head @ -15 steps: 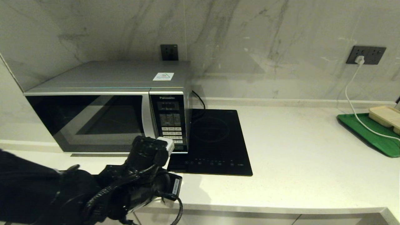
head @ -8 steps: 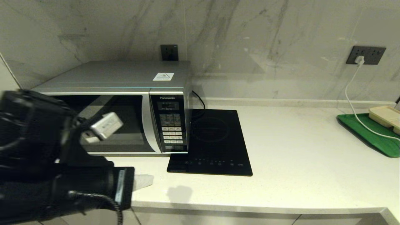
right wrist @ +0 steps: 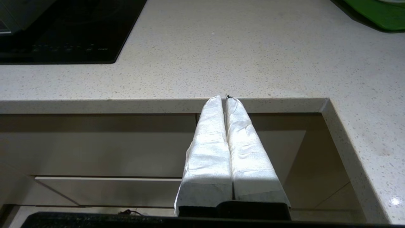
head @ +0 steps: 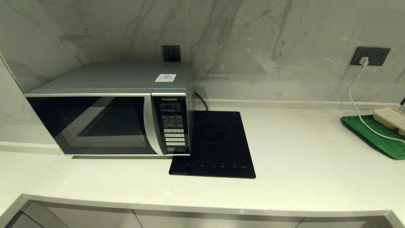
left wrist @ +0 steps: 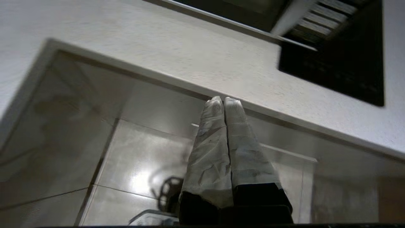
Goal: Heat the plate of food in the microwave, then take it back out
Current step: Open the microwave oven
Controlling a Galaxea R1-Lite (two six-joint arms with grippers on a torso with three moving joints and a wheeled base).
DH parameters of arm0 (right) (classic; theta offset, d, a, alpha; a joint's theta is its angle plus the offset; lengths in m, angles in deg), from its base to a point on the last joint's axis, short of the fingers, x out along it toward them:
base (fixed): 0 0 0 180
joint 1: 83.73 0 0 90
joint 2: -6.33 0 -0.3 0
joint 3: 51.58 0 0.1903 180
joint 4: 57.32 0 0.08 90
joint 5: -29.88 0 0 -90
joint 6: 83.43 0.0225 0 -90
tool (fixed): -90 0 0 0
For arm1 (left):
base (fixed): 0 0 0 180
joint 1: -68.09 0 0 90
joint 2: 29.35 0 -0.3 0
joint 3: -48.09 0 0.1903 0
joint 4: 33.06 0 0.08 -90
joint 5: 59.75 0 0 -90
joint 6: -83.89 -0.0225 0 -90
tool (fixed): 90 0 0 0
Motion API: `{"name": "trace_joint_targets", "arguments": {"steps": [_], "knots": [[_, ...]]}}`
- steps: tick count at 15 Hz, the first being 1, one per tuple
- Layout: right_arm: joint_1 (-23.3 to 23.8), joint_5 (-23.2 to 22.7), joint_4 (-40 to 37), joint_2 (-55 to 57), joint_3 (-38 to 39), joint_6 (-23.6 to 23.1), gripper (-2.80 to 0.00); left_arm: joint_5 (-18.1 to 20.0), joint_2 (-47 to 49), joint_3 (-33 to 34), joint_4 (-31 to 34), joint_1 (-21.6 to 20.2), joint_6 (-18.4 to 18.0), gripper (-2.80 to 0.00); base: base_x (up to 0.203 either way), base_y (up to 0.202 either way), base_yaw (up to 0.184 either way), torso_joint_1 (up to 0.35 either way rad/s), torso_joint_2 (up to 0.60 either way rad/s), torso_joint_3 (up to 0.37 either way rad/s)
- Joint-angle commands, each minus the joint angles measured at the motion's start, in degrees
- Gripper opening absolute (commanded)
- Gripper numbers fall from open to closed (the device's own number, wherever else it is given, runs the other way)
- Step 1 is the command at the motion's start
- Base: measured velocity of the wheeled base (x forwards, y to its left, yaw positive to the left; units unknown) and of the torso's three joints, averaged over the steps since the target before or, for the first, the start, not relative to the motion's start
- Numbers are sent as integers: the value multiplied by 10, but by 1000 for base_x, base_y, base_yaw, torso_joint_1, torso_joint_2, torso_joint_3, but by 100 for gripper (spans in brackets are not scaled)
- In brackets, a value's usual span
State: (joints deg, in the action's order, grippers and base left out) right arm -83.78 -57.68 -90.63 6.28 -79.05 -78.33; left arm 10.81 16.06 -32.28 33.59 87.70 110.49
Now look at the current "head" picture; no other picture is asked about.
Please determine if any silver Panasonic microwave oven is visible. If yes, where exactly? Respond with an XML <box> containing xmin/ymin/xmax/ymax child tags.
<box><xmin>24</xmin><ymin>62</ymin><xmax>195</xmax><ymax>158</ymax></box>

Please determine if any black induction cooktop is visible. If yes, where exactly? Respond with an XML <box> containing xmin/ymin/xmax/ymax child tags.
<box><xmin>169</xmin><ymin>111</ymin><xmax>256</xmax><ymax>179</ymax></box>

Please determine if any white triangle warning sticker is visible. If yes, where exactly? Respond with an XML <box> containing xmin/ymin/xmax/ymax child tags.
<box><xmin>154</xmin><ymin>74</ymin><xmax>177</xmax><ymax>83</ymax></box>

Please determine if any grey cabinet door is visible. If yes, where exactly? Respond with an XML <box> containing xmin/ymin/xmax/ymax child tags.
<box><xmin>296</xmin><ymin>216</ymin><xmax>388</xmax><ymax>228</ymax></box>
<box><xmin>133</xmin><ymin>209</ymin><xmax>306</xmax><ymax>228</ymax></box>

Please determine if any green plastic tray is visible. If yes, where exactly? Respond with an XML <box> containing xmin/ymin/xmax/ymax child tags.
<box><xmin>340</xmin><ymin>115</ymin><xmax>405</xmax><ymax>160</ymax></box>

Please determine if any beige food container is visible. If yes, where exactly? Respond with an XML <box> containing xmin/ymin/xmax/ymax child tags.
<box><xmin>373</xmin><ymin>107</ymin><xmax>405</xmax><ymax>137</ymax></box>

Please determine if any black cable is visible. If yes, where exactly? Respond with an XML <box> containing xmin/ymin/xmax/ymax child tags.
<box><xmin>194</xmin><ymin>92</ymin><xmax>209</xmax><ymax>120</ymax></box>

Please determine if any black wall socket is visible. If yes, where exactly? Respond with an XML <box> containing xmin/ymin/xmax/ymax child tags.
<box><xmin>163</xmin><ymin>45</ymin><xmax>181</xmax><ymax>62</ymax></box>
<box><xmin>370</xmin><ymin>47</ymin><xmax>391</xmax><ymax>66</ymax></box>
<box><xmin>350</xmin><ymin>47</ymin><xmax>373</xmax><ymax>66</ymax></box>

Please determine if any white power cable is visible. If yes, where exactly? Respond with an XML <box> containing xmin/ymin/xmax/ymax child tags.
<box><xmin>348</xmin><ymin>63</ymin><xmax>405</xmax><ymax>142</ymax></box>

